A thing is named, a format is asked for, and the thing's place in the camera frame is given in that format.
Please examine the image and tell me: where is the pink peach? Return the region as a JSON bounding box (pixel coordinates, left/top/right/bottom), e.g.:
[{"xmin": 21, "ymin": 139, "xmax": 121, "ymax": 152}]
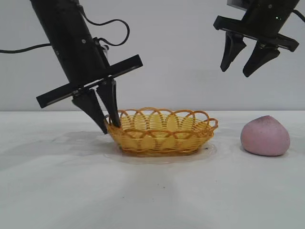
[{"xmin": 240, "ymin": 115, "xmax": 291, "ymax": 157}]

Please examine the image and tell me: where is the yellow woven plastic basket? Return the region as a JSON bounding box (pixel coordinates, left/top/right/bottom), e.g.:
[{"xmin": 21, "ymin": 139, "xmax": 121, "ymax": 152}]
[{"xmin": 104, "ymin": 107, "xmax": 219, "ymax": 158}]

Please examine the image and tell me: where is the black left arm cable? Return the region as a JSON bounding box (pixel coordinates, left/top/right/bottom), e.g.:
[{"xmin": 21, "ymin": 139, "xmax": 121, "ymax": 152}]
[
  {"xmin": 0, "ymin": 42, "xmax": 52, "ymax": 54},
  {"xmin": 73, "ymin": 0, "xmax": 131, "ymax": 46}
]

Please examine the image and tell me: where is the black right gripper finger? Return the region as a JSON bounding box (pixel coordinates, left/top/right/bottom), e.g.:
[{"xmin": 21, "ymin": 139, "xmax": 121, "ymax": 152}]
[
  {"xmin": 242, "ymin": 40, "xmax": 281, "ymax": 78},
  {"xmin": 220, "ymin": 32, "xmax": 247, "ymax": 73}
]

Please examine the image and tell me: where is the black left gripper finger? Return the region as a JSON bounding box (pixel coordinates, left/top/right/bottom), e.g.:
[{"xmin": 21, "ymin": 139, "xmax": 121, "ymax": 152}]
[
  {"xmin": 71, "ymin": 89, "xmax": 108, "ymax": 135},
  {"xmin": 97, "ymin": 80, "xmax": 121, "ymax": 127}
]

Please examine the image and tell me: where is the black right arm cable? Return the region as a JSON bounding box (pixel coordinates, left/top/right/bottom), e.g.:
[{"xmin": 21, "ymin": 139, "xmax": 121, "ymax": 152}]
[{"xmin": 291, "ymin": 9, "xmax": 305, "ymax": 24}]

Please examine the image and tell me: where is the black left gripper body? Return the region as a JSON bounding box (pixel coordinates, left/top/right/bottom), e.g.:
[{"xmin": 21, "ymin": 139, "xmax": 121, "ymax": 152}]
[{"xmin": 36, "ymin": 35, "xmax": 143, "ymax": 109}]

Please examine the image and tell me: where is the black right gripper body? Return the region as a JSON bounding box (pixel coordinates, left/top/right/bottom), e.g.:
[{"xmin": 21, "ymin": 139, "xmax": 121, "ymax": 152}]
[{"xmin": 213, "ymin": 0, "xmax": 300, "ymax": 52}]

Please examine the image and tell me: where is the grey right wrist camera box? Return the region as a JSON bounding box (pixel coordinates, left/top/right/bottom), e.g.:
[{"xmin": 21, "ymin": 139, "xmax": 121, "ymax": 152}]
[{"xmin": 227, "ymin": 0, "xmax": 254, "ymax": 10}]

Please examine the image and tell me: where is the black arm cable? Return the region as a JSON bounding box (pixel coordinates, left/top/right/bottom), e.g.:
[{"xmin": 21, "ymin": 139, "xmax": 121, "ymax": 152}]
[
  {"xmin": 73, "ymin": 0, "xmax": 131, "ymax": 46},
  {"xmin": 0, "ymin": 42, "xmax": 52, "ymax": 54},
  {"xmin": 291, "ymin": 9, "xmax": 305, "ymax": 24}
]

